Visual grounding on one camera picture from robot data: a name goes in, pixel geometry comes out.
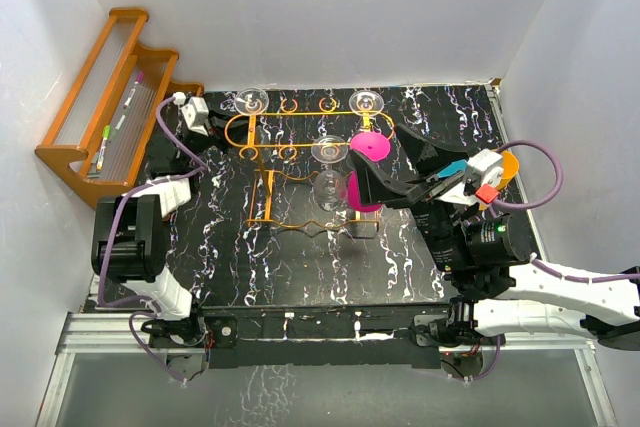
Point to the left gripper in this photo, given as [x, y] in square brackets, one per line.
[215, 127]

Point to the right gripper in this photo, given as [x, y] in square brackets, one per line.
[378, 185]

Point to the clear champagne flute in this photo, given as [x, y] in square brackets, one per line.
[251, 103]

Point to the pink plastic wine glass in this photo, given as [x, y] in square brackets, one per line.
[375, 147]

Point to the clear short wine glass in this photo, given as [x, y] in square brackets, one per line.
[329, 186]

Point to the clear large wine glass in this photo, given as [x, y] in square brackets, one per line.
[366, 104]

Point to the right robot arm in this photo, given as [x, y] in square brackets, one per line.
[476, 242]

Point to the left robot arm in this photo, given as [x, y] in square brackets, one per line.
[131, 237]

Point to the teal plastic wine glass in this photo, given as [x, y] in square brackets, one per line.
[453, 169]

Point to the orange plastic wine glass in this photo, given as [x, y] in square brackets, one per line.
[507, 167]

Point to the pink capped marker pen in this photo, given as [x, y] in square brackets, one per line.
[129, 99]

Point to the green capped marker pen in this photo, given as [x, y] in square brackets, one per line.
[102, 148]

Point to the orange wooden stepped shelf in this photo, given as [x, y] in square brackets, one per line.
[95, 99]

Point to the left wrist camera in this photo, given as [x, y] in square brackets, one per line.
[195, 112]

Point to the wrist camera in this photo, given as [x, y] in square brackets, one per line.
[480, 181]
[195, 112]

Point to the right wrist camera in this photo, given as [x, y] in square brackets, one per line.
[480, 181]

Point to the aluminium base frame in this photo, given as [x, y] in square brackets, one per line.
[102, 378]

